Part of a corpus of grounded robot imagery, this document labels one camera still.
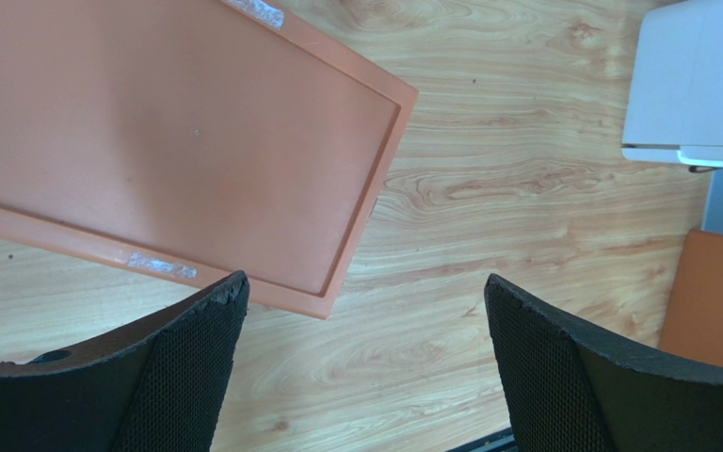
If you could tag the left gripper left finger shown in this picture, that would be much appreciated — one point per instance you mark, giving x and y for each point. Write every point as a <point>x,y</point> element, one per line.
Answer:
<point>155,384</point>

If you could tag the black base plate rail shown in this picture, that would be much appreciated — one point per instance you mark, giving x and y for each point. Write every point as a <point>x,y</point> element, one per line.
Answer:
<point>499,441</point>

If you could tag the orange drawer box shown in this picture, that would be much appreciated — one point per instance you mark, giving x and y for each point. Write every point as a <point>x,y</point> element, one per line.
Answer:
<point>186,140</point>

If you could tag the white three-drawer cabinet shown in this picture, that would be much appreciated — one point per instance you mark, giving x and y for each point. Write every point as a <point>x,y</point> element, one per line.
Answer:
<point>675,106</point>

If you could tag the orange ring binder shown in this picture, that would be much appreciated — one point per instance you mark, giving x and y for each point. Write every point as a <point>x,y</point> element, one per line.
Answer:
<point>693,325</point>

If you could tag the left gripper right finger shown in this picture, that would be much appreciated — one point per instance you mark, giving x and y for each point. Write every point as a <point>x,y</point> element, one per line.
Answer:
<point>571,385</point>

